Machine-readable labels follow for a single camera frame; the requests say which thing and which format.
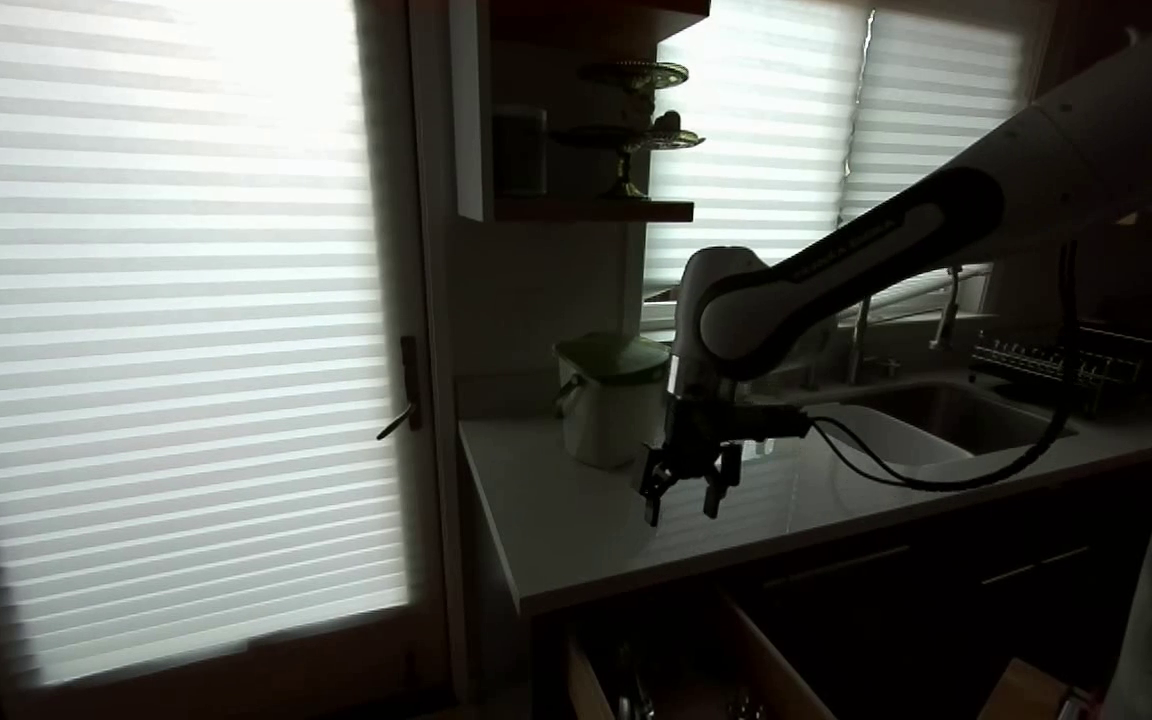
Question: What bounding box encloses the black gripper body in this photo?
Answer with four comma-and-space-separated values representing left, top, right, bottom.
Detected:
647, 399, 807, 484

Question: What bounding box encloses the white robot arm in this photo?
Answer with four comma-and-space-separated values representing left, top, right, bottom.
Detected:
636, 34, 1152, 520

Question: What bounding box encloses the open wooden drawer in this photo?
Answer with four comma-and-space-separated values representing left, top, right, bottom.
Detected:
559, 590, 836, 720

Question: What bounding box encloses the white compost bin green lid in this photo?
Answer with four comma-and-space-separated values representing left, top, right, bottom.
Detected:
558, 330, 670, 466

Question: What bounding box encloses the kitchen sink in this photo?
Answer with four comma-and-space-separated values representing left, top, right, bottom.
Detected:
862, 379, 1049, 455

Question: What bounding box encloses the sink faucet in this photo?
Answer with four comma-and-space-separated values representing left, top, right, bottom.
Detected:
846, 264, 982, 383

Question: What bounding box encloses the dish drying rack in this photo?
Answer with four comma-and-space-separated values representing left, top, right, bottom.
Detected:
970, 322, 1152, 416

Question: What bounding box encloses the white window blind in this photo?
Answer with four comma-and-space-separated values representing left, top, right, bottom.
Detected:
0, 0, 413, 688

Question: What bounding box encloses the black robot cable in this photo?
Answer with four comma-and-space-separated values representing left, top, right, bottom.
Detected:
807, 222, 1090, 494

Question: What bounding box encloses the door lever handle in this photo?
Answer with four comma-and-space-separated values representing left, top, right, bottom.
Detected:
376, 334, 426, 438

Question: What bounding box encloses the wooden wall shelf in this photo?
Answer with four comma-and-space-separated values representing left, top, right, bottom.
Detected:
443, 0, 713, 222

